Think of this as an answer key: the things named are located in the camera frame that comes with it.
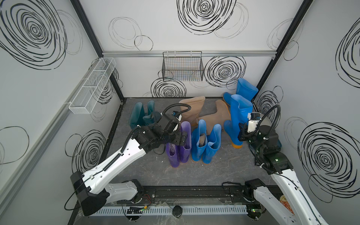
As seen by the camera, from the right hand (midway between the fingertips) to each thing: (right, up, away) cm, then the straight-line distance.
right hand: (241, 124), depth 71 cm
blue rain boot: (+11, +21, +21) cm, 32 cm away
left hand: (-31, -5, -1) cm, 32 cm away
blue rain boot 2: (-22, -8, -3) cm, 24 cm away
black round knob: (-33, -37, -10) cm, 51 cm away
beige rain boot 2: (-1, +4, +30) cm, 31 cm away
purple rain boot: (-29, -11, -8) cm, 32 cm away
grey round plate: (+31, -1, +31) cm, 44 cm away
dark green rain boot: (-56, +4, +7) cm, 57 cm away
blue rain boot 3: (-15, -9, -3) cm, 18 cm away
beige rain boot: (-24, +4, +24) cm, 34 cm away
